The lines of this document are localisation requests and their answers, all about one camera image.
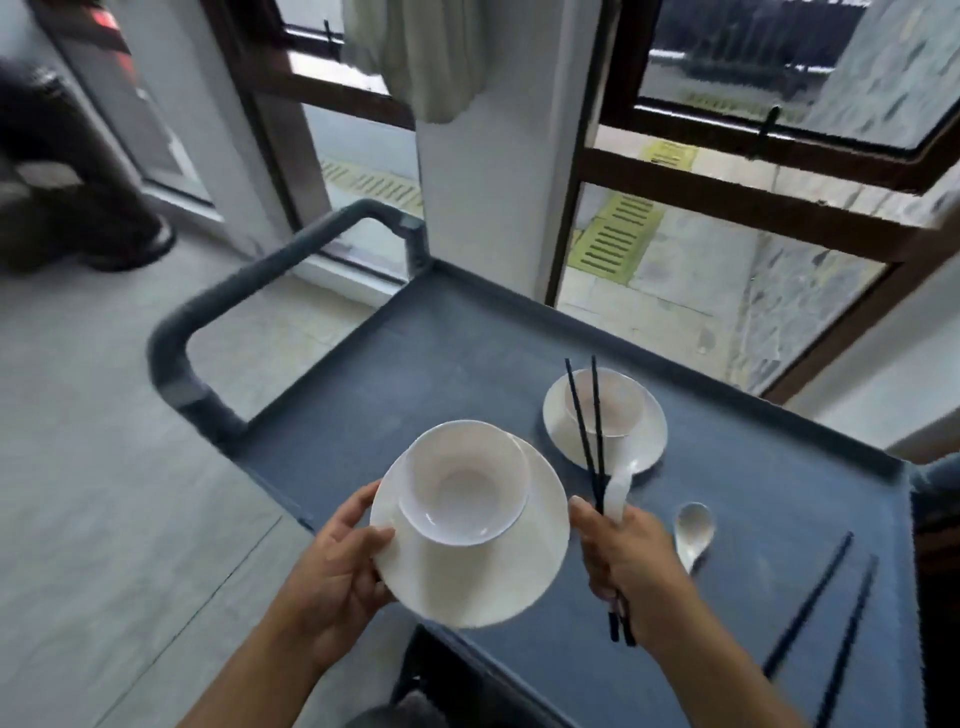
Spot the glass door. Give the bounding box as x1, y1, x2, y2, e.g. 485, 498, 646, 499
29, 0, 219, 208

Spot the white ceramic plate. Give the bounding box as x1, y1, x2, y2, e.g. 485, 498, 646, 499
368, 431, 571, 630
542, 367, 669, 478

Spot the person's right forearm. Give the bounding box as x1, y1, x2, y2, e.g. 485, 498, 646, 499
644, 592, 808, 728

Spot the person's left hand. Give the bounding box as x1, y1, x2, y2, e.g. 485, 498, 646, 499
269, 479, 399, 669

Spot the grey blue service cart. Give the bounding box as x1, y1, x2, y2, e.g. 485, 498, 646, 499
146, 198, 960, 728

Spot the dark framed window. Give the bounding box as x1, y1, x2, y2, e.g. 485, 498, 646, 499
202, 0, 429, 283
545, 0, 960, 406

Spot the white ceramic spoon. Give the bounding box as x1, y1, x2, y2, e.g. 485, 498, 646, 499
602, 453, 645, 525
672, 501, 718, 575

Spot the black silver-tipped chopstick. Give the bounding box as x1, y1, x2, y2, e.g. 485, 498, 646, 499
590, 355, 637, 648
813, 554, 880, 728
761, 530, 856, 680
563, 357, 622, 644

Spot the white curtain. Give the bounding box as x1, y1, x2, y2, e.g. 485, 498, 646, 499
341, 0, 489, 125

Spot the white ceramic bowl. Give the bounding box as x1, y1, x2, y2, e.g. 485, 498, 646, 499
397, 419, 532, 547
562, 368, 646, 440

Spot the person's right hand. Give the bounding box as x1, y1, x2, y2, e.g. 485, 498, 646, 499
567, 494, 703, 646

